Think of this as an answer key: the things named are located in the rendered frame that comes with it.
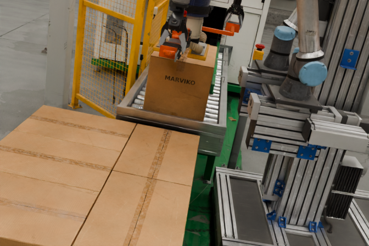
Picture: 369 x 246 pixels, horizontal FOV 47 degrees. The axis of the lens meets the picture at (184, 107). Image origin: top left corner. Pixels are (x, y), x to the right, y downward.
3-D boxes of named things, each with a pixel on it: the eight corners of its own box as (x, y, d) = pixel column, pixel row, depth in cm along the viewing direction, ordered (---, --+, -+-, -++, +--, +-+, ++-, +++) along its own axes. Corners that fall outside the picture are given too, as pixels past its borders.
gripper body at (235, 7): (228, 14, 256) (233, -6, 252) (229, 12, 264) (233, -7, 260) (241, 17, 256) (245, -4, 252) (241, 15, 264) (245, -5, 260)
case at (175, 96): (156, 86, 332) (164, 36, 318) (207, 96, 331) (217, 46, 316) (141, 114, 276) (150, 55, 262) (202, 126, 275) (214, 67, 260)
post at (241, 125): (226, 168, 344) (254, 48, 308) (234, 169, 344) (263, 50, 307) (225, 172, 337) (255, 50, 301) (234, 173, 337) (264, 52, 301)
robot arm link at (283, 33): (269, 50, 243) (274, 27, 238) (270, 46, 255) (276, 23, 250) (290, 55, 240) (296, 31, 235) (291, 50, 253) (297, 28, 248)
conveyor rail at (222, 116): (220, 62, 490) (223, 46, 483) (224, 63, 490) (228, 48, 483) (212, 152, 274) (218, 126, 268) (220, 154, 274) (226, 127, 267)
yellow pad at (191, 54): (193, 44, 259) (194, 36, 257) (208, 47, 259) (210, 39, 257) (186, 57, 228) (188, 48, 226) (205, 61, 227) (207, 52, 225)
